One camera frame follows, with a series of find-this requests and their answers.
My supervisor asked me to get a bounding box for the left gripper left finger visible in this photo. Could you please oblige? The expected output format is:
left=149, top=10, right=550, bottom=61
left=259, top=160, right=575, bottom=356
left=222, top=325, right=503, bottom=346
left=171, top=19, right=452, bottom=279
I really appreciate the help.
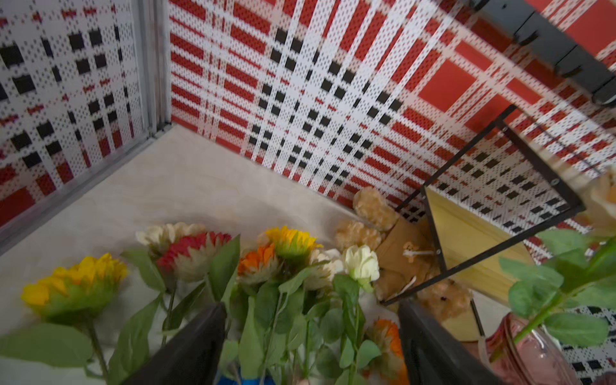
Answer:
left=124, top=303, right=226, bottom=385

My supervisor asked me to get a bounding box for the blue tulip bunch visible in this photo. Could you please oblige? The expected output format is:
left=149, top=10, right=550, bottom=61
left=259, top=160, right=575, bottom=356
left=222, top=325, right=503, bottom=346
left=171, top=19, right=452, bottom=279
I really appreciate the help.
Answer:
left=217, top=376, right=275, bottom=385

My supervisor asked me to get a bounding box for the wooden two-tier shelf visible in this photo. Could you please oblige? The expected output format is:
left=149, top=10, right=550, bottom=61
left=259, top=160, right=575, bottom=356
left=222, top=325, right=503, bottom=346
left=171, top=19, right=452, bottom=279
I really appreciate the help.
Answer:
left=382, top=103, right=586, bottom=343

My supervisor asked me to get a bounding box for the black hook rail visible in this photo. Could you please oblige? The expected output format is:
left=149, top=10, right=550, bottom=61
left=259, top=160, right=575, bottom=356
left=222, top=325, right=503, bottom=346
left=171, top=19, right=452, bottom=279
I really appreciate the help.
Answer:
left=468, top=0, right=615, bottom=107

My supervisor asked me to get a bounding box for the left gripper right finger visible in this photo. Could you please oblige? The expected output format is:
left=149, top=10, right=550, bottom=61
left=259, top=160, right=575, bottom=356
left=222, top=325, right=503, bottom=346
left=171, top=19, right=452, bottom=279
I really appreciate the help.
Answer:
left=398, top=298, right=503, bottom=384

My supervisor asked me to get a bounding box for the pink glass vase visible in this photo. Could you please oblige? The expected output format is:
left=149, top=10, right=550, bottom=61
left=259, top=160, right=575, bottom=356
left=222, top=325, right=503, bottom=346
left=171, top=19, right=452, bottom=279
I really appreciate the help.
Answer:
left=482, top=313, right=581, bottom=384

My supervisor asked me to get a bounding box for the brown plush teddy bear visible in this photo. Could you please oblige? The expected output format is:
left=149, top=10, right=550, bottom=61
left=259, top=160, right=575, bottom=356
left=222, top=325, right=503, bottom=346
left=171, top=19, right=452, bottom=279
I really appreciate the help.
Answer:
left=335, top=187, right=473, bottom=322

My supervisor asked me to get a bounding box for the white rose flower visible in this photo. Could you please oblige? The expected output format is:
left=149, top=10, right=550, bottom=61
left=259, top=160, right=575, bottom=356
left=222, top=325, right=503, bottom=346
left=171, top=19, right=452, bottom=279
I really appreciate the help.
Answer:
left=333, top=245, right=381, bottom=384

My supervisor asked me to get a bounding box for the red gerbera flower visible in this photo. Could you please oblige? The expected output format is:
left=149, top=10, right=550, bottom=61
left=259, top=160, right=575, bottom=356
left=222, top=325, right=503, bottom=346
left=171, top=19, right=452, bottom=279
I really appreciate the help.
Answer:
left=156, top=230, right=242, bottom=347

